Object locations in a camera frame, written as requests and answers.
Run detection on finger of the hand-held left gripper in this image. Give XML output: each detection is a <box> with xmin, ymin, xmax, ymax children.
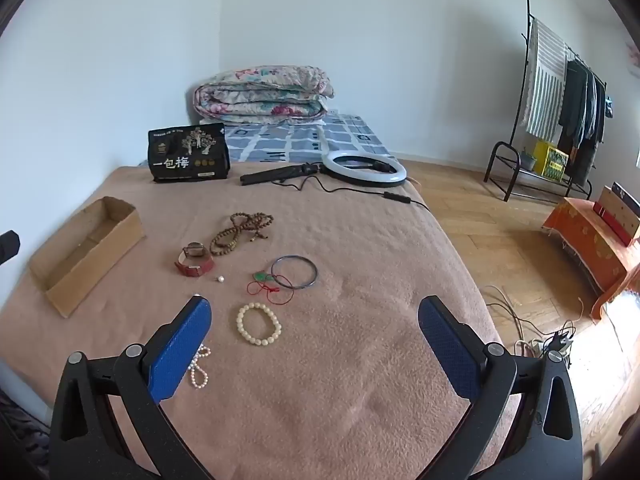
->
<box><xmin>0</xmin><ymin>230</ymin><xmax>21</xmax><ymax>263</ymax></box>

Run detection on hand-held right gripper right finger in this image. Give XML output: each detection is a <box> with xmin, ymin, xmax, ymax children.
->
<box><xmin>417</xmin><ymin>295</ymin><xmax>583</xmax><ymax>480</ymax></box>

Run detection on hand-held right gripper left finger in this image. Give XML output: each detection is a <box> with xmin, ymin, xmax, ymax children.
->
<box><xmin>50</xmin><ymin>295</ymin><xmax>213</xmax><ymax>480</ymax></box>

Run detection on white pearl necklace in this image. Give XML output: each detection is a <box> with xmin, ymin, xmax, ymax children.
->
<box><xmin>187</xmin><ymin>345</ymin><xmax>212</xmax><ymax>390</ymax></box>

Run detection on cream bead bracelet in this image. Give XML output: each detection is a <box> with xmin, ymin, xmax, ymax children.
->
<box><xmin>236</xmin><ymin>302</ymin><xmax>282</xmax><ymax>346</ymax></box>

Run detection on red strap wristwatch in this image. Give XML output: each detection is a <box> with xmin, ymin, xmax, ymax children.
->
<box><xmin>174</xmin><ymin>241</ymin><xmax>216</xmax><ymax>277</ymax></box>

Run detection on green pendant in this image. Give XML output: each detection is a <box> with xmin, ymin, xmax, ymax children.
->
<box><xmin>247</xmin><ymin>271</ymin><xmax>295</xmax><ymax>306</ymax></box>

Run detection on cardboard box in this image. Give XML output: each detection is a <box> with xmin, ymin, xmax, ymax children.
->
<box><xmin>28</xmin><ymin>196</ymin><xmax>147</xmax><ymax>318</ymax></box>

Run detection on brown wooden bead necklace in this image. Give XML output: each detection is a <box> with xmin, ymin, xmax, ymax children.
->
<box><xmin>209</xmin><ymin>212</ymin><xmax>275</xmax><ymax>257</ymax></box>

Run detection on dark thin bangle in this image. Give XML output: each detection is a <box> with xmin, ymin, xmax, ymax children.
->
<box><xmin>271</xmin><ymin>255</ymin><xmax>319</xmax><ymax>289</ymax></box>

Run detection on white power strip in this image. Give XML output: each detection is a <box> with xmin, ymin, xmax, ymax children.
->
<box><xmin>515</xmin><ymin>337</ymin><xmax>576</xmax><ymax>361</ymax></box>

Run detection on pink-brown fleece blanket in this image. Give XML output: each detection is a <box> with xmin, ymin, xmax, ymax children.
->
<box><xmin>0</xmin><ymin>160</ymin><xmax>506</xmax><ymax>480</ymax></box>

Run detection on orange box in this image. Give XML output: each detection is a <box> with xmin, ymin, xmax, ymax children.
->
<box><xmin>542</xmin><ymin>197</ymin><xmax>640</xmax><ymax>321</ymax></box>

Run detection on dark patterned cloth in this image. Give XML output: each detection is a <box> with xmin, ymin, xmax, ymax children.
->
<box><xmin>0</xmin><ymin>395</ymin><xmax>51</xmax><ymax>480</ymax></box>

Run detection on black printed bag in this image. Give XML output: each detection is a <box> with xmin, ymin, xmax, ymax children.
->
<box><xmin>148</xmin><ymin>123</ymin><xmax>231</xmax><ymax>184</ymax></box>

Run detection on black folded tripod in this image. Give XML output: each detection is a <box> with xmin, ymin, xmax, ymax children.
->
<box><xmin>240</xmin><ymin>162</ymin><xmax>326</xmax><ymax>187</ymax></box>

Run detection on red flat box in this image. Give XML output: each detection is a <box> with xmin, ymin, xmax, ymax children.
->
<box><xmin>592</xmin><ymin>201</ymin><xmax>633</xmax><ymax>247</ymax></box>

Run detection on black metal clothes rack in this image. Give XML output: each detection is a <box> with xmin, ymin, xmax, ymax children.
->
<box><xmin>483</xmin><ymin>0</ymin><xmax>608</xmax><ymax>202</ymax></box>

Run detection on yellow crate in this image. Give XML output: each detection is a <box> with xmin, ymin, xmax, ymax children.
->
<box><xmin>532</xmin><ymin>140</ymin><xmax>571</xmax><ymax>181</ymax></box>

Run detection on beige box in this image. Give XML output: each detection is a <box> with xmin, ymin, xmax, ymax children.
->
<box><xmin>597</xmin><ymin>182</ymin><xmax>640</xmax><ymax>241</ymax></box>

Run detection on blue checked bed sheet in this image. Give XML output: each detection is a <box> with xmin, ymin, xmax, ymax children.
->
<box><xmin>200</xmin><ymin>112</ymin><xmax>396</xmax><ymax>163</ymax></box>

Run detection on folded floral quilt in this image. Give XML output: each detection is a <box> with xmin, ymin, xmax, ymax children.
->
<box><xmin>194</xmin><ymin>65</ymin><xmax>335</xmax><ymax>123</ymax></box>

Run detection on dark hanging clothes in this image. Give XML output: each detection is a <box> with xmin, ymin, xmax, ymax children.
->
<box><xmin>557</xmin><ymin>57</ymin><xmax>608</xmax><ymax>186</ymax></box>

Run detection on striped hanging towel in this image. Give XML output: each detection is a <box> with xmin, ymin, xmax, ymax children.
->
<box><xmin>522</xmin><ymin>19</ymin><xmax>569</xmax><ymax>141</ymax></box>

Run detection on tangle of floor cables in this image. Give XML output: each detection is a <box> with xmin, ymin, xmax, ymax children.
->
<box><xmin>482</xmin><ymin>285</ymin><xmax>583</xmax><ymax>356</ymax></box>

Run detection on black ring light cable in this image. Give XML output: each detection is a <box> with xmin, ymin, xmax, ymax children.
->
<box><xmin>295</xmin><ymin>175</ymin><xmax>431</xmax><ymax>208</ymax></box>

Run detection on white ring light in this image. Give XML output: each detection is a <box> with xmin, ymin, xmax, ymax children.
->
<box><xmin>317</xmin><ymin>125</ymin><xmax>408</xmax><ymax>190</ymax></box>

